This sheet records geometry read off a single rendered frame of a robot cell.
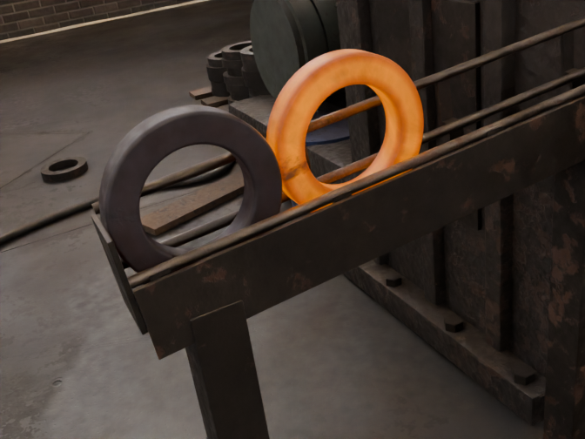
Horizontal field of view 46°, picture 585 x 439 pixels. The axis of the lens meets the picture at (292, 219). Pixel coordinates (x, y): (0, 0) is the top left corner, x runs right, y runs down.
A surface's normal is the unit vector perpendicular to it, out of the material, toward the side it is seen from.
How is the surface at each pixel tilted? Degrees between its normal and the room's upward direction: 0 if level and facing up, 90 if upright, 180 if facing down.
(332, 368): 0
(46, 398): 0
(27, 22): 90
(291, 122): 90
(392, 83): 90
